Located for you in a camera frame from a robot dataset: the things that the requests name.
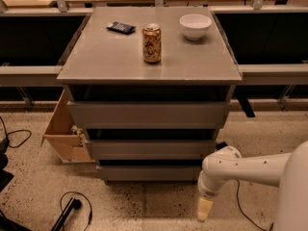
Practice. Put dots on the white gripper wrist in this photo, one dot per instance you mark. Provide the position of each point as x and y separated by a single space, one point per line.
207 191

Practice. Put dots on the grey bottom drawer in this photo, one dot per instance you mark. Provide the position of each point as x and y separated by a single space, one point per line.
132 173

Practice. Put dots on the grey drawer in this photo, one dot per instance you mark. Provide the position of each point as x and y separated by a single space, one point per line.
149 150
132 173
149 115

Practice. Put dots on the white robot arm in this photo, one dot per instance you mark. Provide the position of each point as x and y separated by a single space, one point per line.
288 172

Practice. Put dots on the grey middle drawer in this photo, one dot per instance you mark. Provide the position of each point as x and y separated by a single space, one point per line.
149 150

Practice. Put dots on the grey drawer cabinet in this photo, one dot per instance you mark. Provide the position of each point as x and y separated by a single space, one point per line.
105 66

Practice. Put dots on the grey top drawer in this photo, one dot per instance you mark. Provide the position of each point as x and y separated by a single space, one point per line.
149 115

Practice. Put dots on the open cardboard box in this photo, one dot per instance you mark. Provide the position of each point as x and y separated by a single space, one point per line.
64 136

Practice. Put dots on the white ceramic bowl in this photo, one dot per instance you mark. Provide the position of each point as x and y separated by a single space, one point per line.
194 26

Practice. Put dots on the gold patterned drink can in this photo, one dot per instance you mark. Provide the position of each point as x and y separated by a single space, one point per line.
151 43

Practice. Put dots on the dark blue snack packet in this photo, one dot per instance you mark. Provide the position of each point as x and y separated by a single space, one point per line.
121 28

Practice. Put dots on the black stand with cable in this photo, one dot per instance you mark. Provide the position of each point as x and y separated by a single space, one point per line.
71 201

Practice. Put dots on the grey metal rail frame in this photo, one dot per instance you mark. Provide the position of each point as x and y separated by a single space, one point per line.
46 75

